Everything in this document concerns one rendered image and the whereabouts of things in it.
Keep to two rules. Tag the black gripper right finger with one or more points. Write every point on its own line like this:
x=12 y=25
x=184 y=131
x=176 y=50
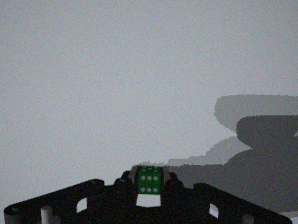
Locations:
x=231 y=209

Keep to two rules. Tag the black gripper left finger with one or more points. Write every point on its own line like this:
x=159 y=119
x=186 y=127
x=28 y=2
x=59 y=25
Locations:
x=60 y=207

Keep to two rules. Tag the green die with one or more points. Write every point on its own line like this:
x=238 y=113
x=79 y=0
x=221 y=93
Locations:
x=149 y=180

